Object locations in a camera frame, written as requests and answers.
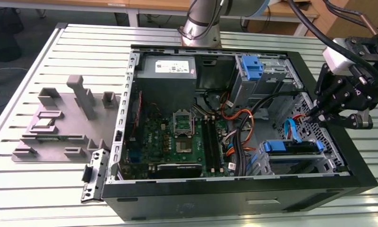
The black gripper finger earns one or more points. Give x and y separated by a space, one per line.
323 89
337 99

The hard disk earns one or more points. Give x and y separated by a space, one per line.
275 146

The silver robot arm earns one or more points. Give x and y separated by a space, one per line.
201 30

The grey metal disk bay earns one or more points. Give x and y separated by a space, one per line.
296 156

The grey metal drive cage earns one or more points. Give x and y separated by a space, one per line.
271 82

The blue plastic drive latch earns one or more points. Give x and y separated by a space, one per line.
252 68

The brown cardboard box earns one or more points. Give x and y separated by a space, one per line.
307 6

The black RAM slot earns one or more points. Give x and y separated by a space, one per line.
216 146
207 142

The thin metal locking lever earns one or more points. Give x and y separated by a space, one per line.
193 126

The CPU socket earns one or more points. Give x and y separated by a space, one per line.
185 145

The grey power supply unit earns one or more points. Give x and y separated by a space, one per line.
170 66

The green motherboard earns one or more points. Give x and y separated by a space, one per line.
158 137

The black graphics card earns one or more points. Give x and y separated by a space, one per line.
176 169

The black open PC case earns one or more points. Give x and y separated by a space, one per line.
208 203

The grey parts rack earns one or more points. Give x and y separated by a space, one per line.
72 123

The green RAM stick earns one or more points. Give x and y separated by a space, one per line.
55 138

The silver CPU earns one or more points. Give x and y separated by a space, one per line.
44 122

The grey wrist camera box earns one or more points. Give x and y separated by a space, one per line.
337 59

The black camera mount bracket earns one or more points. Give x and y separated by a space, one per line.
365 50

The wooden desk white frame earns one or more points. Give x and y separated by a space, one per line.
279 13

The grey slot retainer bracket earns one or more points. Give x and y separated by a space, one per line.
96 170

